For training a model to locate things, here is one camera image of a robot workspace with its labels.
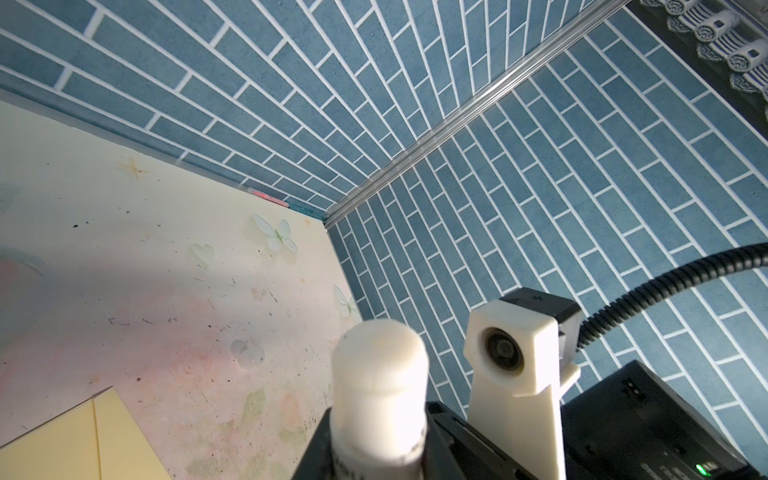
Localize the white glue stick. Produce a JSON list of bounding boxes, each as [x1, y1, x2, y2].
[[330, 319, 429, 479]]

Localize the yellow envelope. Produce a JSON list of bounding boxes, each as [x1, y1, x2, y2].
[[1, 388, 169, 479]]

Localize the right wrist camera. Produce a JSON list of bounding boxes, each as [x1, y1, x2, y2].
[[463, 287, 584, 479]]

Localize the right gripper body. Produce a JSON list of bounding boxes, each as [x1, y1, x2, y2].
[[422, 401, 535, 480]]

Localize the white lace trim strip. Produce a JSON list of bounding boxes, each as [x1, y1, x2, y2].
[[639, 1, 767, 101]]

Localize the black corrugated cable hose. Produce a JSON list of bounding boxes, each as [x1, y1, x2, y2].
[[577, 241, 768, 350]]

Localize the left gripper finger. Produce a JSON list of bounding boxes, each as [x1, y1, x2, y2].
[[292, 408, 333, 480]]

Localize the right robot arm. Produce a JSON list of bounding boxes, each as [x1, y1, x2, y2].
[[424, 360, 763, 479]]

